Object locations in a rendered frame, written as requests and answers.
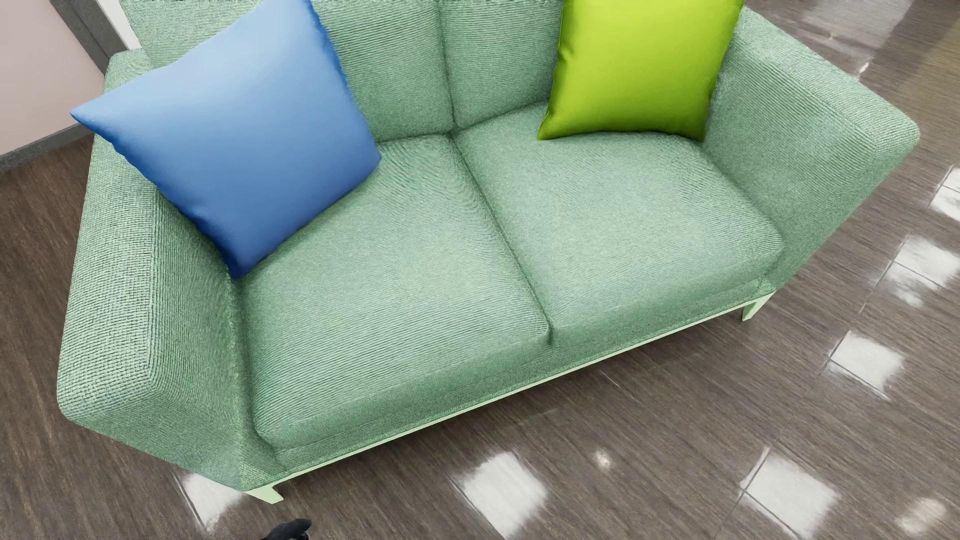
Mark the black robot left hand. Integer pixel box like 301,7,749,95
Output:
261,518,313,540

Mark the green fabric two-seat sofa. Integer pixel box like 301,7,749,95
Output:
56,0,922,504

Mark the blue square throw pillow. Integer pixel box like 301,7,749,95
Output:
70,0,383,281

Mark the lime green throw pillow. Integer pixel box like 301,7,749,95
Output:
536,0,747,144

